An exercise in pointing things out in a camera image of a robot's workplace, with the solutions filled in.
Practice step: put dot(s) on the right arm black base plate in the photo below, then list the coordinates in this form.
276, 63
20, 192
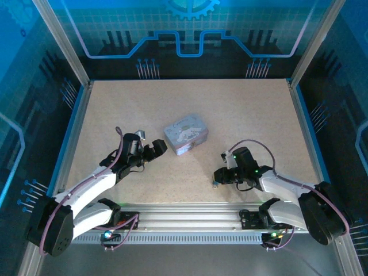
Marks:
250, 220

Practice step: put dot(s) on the pastel cartoon tin box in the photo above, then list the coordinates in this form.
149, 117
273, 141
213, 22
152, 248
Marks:
187, 132

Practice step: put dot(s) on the left aluminium corner post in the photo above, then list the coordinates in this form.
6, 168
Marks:
61, 43

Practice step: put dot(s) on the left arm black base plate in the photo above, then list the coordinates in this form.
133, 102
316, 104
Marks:
129, 220

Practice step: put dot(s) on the left aluminium side rail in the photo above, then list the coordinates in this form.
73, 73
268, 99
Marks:
77, 129

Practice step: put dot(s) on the right aluminium side rail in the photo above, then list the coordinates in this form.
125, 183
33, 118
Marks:
307, 135

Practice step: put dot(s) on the aluminium corner post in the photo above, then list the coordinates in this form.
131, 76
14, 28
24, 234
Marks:
319, 37
61, 43

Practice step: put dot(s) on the aluminium side rail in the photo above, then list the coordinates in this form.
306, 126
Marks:
77, 129
307, 135

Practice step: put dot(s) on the right aluminium corner post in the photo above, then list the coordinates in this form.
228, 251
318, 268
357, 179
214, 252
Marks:
319, 37

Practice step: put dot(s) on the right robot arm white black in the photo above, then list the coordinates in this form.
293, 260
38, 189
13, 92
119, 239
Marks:
284, 187

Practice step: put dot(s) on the aluminium front rail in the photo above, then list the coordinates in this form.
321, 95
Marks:
189, 214

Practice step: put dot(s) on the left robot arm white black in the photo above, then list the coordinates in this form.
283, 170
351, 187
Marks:
92, 187

